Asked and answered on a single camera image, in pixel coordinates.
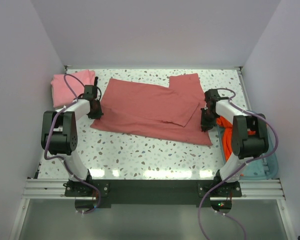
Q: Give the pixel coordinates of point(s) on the aluminium frame rail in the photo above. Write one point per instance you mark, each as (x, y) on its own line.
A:
(270, 189)

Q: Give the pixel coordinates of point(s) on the folded black t shirt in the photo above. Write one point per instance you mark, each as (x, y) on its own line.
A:
(95, 81)

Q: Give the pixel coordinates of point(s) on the dusty red t shirt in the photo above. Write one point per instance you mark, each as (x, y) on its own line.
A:
(170, 113)

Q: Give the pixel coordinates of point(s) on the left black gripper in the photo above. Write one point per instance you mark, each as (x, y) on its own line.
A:
(98, 114)

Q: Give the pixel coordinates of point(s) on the clear teal plastic bin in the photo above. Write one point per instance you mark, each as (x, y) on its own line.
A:
(262, 169)

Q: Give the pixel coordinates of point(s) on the orange t shirt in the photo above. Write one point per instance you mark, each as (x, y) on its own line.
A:
(227, 140)

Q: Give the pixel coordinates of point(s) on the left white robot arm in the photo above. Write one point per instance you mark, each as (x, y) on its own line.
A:
(59, 135)

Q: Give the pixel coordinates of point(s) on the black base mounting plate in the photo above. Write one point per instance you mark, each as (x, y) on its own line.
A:
(104, 193)

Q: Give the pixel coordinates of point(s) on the folded pink t shirt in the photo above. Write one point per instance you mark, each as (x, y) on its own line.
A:
(61, 94)

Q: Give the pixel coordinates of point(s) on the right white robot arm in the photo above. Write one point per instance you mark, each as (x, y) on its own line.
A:
(249, 138)

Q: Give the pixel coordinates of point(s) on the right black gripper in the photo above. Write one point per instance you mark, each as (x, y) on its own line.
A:
(206, 126)

